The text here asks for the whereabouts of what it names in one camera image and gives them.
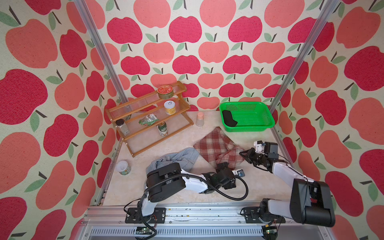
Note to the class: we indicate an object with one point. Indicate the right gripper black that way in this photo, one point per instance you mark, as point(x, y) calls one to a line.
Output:
point(249, 153)

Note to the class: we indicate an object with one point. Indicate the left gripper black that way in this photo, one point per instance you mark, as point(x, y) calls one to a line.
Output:
point(230, 185)

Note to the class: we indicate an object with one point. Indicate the red plaid skirt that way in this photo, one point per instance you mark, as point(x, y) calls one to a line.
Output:
point(217, 148)

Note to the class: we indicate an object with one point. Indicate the light denim skirt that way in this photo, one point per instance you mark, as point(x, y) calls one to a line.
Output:
point(186, 159)

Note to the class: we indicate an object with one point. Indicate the green plastic basket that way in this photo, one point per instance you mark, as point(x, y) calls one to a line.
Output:
point(251, 116)

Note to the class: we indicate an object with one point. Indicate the black skirt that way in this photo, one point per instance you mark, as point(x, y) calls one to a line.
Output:
point(228, 119)

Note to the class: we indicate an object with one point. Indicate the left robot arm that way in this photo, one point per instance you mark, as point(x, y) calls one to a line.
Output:
point(167, 181)

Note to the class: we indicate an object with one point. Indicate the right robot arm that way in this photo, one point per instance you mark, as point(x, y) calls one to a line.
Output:
point(310, 202)

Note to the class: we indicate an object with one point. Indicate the pink-cap clear bottle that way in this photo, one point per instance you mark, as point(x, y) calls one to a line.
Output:
point(200, 119)

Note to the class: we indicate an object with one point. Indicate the green snack packet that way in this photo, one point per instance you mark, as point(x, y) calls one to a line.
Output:
point(148, 120)

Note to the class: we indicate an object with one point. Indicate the wooden two-tier shelf rack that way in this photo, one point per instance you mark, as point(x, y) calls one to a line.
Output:
point(142, 138)

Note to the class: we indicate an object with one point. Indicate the white small cup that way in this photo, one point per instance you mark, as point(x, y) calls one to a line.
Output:
point(123, 168)

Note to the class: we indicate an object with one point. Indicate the red-lid tin can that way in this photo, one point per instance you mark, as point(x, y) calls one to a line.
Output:
point(165, 92)

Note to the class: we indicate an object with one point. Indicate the black-cap spice jar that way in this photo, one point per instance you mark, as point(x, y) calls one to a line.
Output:
point(123, 127)

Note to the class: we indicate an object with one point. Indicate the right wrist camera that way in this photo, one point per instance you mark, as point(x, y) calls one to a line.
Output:
point(259, 146)

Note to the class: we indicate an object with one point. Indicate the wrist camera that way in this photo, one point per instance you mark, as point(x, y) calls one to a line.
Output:
point(259, 146)
point(240, 173)

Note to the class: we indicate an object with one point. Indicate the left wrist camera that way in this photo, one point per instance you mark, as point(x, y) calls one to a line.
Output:
point(240, 173)

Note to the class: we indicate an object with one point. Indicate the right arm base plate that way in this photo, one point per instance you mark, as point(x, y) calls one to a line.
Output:
point(252, 214)

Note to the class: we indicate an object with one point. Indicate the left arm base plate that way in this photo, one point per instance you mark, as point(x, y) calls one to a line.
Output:
point(133, 217)

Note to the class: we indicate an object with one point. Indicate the right aluminium corner post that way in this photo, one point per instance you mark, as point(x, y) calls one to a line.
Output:
point(328, 9)

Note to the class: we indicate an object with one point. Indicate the aluminium corner post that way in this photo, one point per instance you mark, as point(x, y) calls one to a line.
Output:
point(100, 46)
point(328, 9)

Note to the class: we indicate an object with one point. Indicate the left aluminium corner post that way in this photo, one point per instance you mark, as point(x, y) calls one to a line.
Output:
point(100, 46)

